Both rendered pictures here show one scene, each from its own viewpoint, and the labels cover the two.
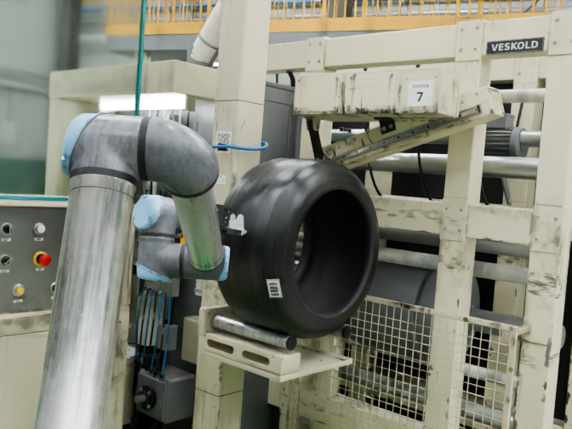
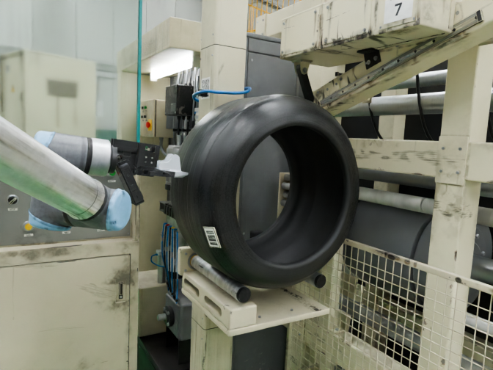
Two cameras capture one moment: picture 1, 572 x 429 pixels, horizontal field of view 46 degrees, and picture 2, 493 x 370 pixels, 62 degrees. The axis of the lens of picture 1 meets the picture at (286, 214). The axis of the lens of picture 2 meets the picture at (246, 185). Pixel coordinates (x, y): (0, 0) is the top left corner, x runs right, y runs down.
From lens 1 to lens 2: 105 cm
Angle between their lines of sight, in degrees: 18
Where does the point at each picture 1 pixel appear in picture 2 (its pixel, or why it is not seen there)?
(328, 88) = (307, 25)
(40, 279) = not seen: hidden behind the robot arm
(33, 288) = not seen: hidden behind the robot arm
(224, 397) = (211, 331)
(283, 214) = (221, 154)
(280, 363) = (229, 316)
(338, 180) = (298, 115)
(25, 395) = (35, 316)
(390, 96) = (365, 17)
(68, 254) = not seen: outside the picture
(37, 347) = (44, 276)
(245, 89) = (222, 33)
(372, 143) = (356, 80)
